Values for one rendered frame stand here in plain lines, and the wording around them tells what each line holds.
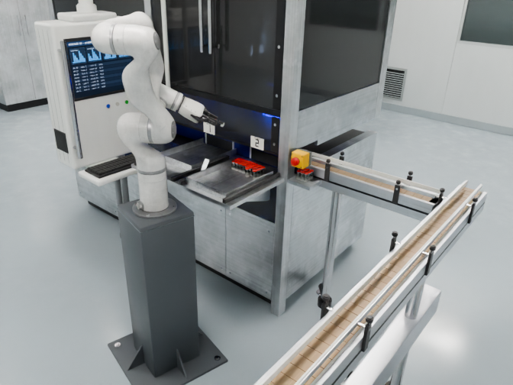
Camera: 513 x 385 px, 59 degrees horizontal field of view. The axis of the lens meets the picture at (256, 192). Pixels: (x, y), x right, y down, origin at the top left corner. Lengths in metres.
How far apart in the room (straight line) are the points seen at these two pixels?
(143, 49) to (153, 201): 0.66
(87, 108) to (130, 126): 0.79
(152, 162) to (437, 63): 5.29
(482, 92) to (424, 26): 1.14
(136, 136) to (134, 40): 0.41
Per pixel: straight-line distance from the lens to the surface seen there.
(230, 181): 2.22
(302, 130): 2.27
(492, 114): 6.62
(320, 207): 2.67
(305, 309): 2.82
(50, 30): 2.51
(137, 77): 1.70
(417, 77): 6.82
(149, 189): 1.95
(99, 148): 2.72
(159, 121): 1.81
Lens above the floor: 1.82
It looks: 26 degrees down
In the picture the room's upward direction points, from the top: 2 degrees clockwise
